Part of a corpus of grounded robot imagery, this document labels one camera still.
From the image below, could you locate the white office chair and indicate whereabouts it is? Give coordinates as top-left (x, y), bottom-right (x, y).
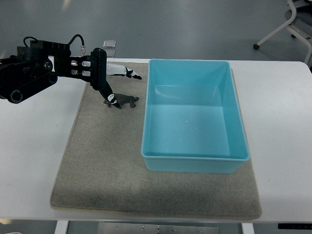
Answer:
top-left (253, 0), bottom-right (312, 69)

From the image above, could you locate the upper clear floor plate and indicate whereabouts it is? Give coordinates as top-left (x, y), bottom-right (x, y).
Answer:
top-left (103, 40), bottom-right (116, 48)

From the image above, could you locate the black table control panel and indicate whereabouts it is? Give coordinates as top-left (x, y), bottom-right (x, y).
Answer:
top-left (278, 223), bottom-right (312, 230)

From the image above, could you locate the metal table crossbar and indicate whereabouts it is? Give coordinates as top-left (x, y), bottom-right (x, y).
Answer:
top-left (97, 222), bottom-right (220, 234)

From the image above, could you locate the blue plastic box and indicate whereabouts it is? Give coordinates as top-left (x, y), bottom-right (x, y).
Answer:
top-left (141, 59), bottom-right (250, 174)

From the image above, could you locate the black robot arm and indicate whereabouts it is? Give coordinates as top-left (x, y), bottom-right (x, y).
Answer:
top-left (0, 34), bottom-right (90, 104)

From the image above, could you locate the lower clear floor plate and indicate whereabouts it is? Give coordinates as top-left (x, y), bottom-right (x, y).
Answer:
top-left (105, 49), bottom-right (116, 58)

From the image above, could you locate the brown toy hippo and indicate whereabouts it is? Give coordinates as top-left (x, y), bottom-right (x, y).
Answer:
top-left (103, 93), bottom-right (139, 109)

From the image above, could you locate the clear floor plate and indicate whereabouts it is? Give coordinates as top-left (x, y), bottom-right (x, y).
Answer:
top-left (105, 49), bottom-right (116, 58)
top-left (103, 40), bottom-right (116, 48)

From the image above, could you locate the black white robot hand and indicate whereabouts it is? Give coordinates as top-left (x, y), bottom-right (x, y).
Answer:
top-left (90, 48), bottom-right (142, 109)

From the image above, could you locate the grey felt mat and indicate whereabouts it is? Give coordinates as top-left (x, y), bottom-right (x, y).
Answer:
top-left (50, 60), bottom-right (263, 219)

